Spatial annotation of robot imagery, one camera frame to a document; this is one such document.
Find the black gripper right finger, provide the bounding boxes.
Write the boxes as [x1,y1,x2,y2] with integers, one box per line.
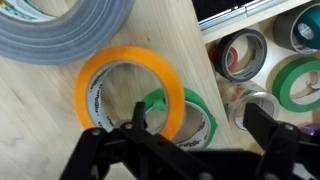
[243,102,320,180]

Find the purple tape roll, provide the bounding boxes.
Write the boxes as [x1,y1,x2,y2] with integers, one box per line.
[299,123,320,138]

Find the green masking tape roll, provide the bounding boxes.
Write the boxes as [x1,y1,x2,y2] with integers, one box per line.
[141,87,220,151]

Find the grey duct tape roll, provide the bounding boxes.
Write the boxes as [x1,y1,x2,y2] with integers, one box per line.
[0,0,136,66]

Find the clear packing tape roll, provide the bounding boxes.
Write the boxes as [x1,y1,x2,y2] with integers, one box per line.
[220,81,281,132]

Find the wide grey tape roll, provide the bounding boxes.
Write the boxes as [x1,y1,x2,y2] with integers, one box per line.
[272,2,320,55]

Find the wooden drawer with white front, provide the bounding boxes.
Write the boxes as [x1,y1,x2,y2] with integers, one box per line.
[198,0,320,155]

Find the metal drawer slide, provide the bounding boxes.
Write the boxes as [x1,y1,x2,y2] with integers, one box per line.
[197,0,292,33]

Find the black duct tape roll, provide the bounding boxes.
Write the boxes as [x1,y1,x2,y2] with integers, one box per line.
[212,28,269,84]

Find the orange masking tape roll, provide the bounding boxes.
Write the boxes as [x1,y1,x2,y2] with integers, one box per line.
[73,45,186,141]

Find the wide green tape roll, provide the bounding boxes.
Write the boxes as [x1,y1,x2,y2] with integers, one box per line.
[271,56,320,114]

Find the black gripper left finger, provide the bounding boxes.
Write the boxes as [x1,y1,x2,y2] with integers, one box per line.
[59,101,215,180]

